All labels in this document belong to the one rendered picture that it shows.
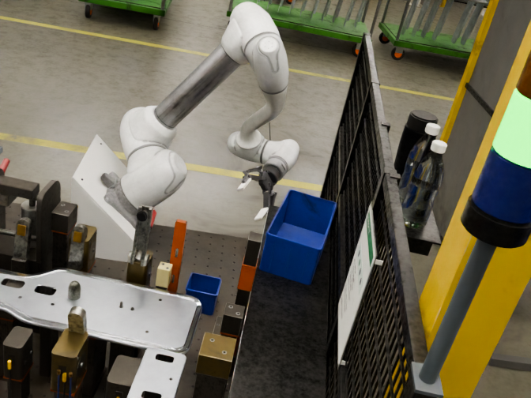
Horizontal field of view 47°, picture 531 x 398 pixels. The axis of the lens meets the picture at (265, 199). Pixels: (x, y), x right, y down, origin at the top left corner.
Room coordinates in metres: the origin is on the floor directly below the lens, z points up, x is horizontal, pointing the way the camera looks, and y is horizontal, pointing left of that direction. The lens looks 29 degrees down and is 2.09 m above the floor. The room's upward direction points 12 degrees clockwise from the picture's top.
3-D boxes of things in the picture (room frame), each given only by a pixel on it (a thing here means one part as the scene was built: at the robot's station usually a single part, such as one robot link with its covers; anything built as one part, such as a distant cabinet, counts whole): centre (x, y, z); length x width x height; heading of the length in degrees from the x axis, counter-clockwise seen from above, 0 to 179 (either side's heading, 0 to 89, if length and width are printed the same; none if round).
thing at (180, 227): (1.38, 0.21, 0.95); 0.03 x 0.01 x 0.50; 90
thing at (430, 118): (1.45, -0.34, 1.52); 0.07 x 0.07 x 0.18
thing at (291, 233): (1.62, -0.13, 1.09); 0.30 x 0.17 x 0.13; 171
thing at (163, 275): (1.35, 0.23, 0.88); 0.04 x 0.04 x 0.37; 0
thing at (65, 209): (1.45, 0.55, 0.91); 0.07 x 0.05 x 0.42; 0
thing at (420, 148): (1.33, -0.34, 1.53); 0.07 x 0.07 x 0.20
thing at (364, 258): (1.13, -0.24, 1.30); 0.23 x 0.02 x 0.31; 0
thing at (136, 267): (1.41, 0.31, 0.87); 0.10 x 0.07 x 0.35; 0
